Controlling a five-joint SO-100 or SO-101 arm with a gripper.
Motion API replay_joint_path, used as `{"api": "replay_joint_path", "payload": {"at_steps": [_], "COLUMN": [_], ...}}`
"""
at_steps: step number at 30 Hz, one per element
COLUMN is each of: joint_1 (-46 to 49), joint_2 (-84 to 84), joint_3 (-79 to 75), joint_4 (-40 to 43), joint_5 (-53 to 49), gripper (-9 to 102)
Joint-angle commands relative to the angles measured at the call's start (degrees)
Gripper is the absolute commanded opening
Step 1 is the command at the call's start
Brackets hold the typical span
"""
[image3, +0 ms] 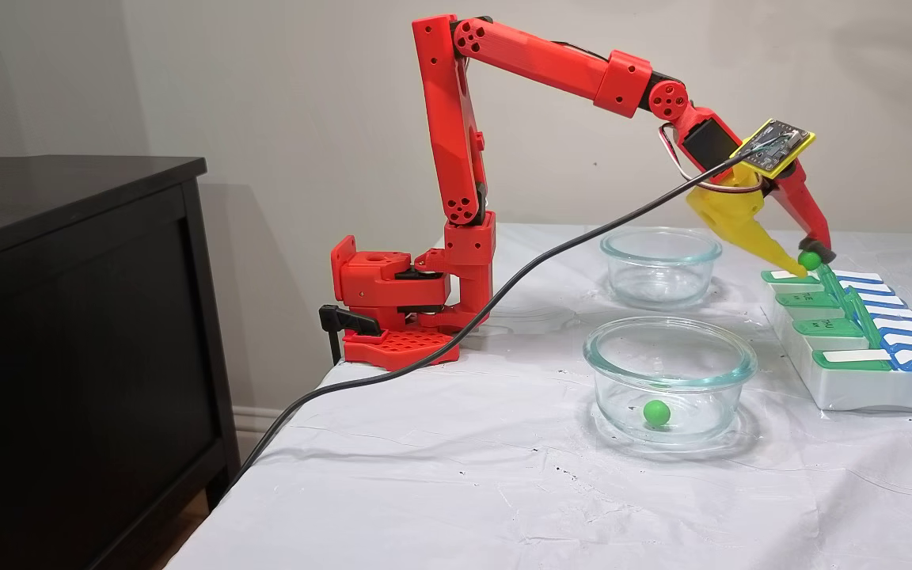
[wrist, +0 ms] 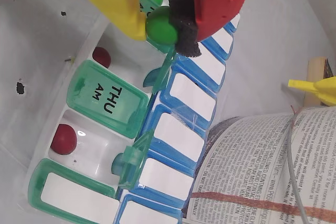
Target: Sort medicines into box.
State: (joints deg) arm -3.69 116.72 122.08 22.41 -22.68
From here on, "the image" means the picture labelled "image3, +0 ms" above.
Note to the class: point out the black table clamp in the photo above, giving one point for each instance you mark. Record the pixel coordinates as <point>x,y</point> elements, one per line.
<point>345,318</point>

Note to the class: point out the black wooden cabinet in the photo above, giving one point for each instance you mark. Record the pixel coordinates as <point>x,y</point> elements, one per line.
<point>68,356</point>

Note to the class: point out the green round pill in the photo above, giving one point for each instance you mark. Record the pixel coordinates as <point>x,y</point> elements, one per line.
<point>656,412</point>
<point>810,260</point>

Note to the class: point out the clear glass bowl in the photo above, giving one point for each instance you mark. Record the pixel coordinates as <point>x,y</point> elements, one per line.
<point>622,372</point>
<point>693,269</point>

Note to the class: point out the weekly pill organizer box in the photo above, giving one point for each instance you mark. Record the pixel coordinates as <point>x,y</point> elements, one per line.
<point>860,392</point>

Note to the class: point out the white baseboard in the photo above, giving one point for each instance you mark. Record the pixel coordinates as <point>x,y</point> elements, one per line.
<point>258,423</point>

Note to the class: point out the circuit board camera yellow mount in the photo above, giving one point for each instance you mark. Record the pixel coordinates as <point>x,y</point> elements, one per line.
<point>777,146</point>

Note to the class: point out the white tablecloth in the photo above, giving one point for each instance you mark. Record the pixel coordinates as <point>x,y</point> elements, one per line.
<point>464,491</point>

